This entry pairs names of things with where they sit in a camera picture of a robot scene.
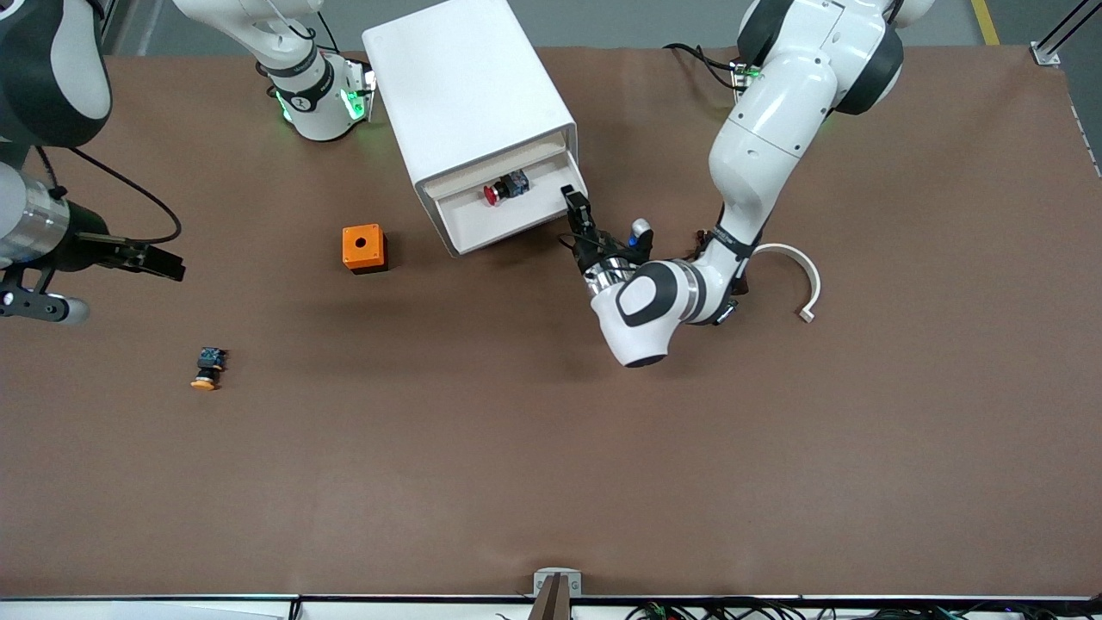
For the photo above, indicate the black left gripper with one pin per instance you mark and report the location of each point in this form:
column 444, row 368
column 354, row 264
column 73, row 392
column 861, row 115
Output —
column 592, row 252

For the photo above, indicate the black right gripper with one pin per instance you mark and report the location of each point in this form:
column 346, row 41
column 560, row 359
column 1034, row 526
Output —
column 86, row 238

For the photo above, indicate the white cabinet drawer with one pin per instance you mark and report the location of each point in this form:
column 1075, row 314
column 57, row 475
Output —
column 534, row 213

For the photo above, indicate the red mushroom push button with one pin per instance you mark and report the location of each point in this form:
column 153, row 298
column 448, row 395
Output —
column 508, row 188

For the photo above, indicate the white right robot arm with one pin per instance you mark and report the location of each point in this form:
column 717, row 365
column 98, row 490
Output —
column 310, row 103

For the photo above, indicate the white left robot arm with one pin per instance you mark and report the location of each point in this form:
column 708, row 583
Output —
column 775, row 129

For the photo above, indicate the yellow mushroom push button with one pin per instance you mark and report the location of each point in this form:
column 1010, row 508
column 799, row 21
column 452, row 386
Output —
column 209, row 360

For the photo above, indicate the white drawer cabinet housing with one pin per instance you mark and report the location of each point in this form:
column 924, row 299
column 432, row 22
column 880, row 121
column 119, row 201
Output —
column 465, row 86

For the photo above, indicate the orange button enclosure box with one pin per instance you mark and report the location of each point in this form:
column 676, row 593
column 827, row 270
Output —
column 355, row 250

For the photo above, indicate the aluminium frame profile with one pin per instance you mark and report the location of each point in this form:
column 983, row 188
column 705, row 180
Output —
column 1044, row 54
column 108, row 21

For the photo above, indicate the white curved plastic bracket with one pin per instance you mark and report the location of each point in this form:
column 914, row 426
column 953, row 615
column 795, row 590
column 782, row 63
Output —
column 814, row 277

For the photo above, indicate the grey camera stand bracket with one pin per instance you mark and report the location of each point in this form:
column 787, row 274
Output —
column 557, row 585

